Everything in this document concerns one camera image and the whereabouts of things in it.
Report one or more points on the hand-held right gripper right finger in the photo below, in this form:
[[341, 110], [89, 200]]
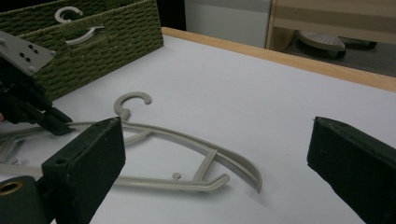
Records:
[[358, 165]]

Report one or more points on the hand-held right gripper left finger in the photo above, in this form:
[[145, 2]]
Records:
[[84, 168]]

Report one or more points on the grey plastic clothes hanger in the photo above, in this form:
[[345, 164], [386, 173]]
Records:
[[66, 9], [205, 166], [84, 35]]

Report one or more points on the green woven basket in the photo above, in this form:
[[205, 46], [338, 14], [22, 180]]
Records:
[[124, 31]]

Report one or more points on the white table mat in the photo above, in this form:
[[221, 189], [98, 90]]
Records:
[[249, 109]]

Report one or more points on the grey oval object black base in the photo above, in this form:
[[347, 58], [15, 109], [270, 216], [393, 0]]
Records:
[[322, 42]]

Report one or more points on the black curtain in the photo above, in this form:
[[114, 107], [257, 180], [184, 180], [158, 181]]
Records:
[[171, 14]]

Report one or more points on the light wooden desk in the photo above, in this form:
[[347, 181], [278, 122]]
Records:
[[336, 15]]

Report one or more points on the white cabinet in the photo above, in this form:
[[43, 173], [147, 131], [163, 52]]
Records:
[[227, 21]]

